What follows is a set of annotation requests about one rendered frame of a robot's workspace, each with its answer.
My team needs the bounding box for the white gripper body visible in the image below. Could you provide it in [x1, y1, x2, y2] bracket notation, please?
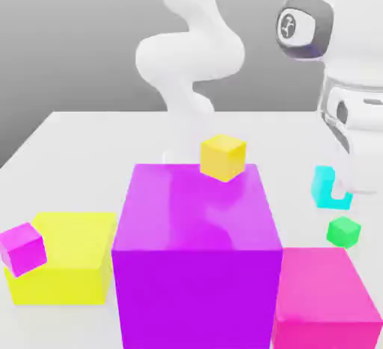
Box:
[322, 120, 383, 195]

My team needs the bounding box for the small green cube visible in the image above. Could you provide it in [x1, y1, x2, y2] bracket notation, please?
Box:
[325, 216, 362, 250]

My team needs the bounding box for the small orange-yellow cube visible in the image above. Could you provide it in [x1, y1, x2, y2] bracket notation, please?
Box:
[199, 133, 248, 183]

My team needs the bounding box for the large purple box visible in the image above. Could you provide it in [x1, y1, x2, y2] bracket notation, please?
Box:
[111, 162, 284, 349]

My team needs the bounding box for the small cyan cube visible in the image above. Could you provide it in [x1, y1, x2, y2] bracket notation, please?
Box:
[310, 164, 355, 211]

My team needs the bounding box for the large yellow box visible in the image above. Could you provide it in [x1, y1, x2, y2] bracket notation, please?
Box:
[3, 211, 118, 306]

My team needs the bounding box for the large pink box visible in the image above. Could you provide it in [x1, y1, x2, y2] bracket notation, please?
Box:
[271, 246, 383, 349]

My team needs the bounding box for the small magenta cube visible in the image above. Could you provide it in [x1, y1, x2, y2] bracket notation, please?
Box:
[0, 221, 48, 278]

